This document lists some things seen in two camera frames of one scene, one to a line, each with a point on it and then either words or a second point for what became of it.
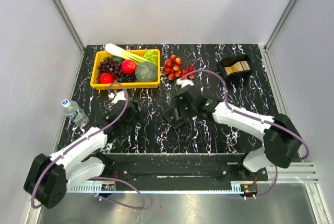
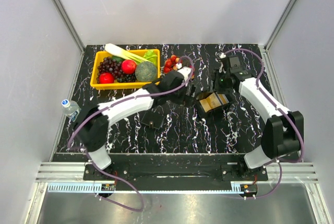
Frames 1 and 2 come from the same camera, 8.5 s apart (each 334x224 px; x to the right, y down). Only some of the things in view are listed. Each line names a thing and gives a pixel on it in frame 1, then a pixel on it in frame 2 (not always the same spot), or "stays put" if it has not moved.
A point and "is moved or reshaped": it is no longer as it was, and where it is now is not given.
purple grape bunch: (108, 65) stays put
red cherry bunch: (173, 68) stays put
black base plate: (183, 171) stays put
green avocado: (118, 59) stays put
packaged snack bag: (171, 116) to (153, 119)
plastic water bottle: (71, 108) stays put
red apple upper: (129, 66) stays put
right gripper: (178, 104) to (217, 74)
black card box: (234, 67) is moved or reshaped
